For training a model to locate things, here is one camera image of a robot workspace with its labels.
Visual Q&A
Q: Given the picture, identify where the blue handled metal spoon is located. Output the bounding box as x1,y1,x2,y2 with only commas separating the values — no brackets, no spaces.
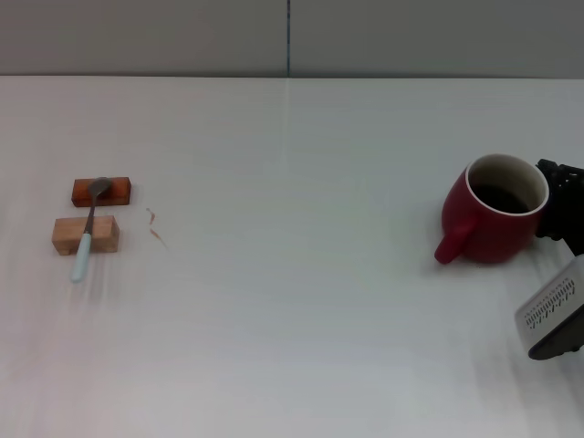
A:
70,176,113,284

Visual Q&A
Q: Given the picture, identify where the light wooden block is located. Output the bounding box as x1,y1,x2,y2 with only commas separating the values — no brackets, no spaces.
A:
51,215,122,256

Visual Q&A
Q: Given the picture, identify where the dark coffee liquid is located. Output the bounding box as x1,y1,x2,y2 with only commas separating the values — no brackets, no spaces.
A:
472,182,533,214

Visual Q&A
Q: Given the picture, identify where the red ceramic cup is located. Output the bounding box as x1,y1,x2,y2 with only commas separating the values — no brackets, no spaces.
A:
433,153,551,266

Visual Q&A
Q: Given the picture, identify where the dark reddish wooden block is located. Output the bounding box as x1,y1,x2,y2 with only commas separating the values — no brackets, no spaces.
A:
71,176,133,209

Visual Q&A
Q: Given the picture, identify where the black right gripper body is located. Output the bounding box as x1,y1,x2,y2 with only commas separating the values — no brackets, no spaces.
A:
565,193,584,257

